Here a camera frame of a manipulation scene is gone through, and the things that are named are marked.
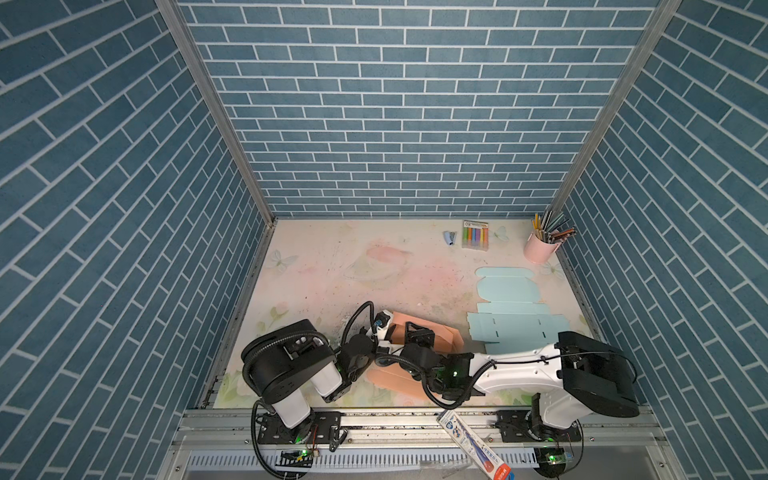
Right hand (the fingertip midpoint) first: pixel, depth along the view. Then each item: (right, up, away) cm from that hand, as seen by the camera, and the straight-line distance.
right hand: (407, 323), depth 81 cm
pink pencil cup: (+47, +19, +23) cm, 56 cm away
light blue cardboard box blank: (+33, -2, +12) cm, 36 cm away
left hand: (-4, -3, +6) cm, 8 cm away
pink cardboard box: (-4, -15, +1) cm, 15 cm away
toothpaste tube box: (+19, -30, -13) cm, 38 cm away
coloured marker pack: (+27, +25, +33) cm, 50 cm away
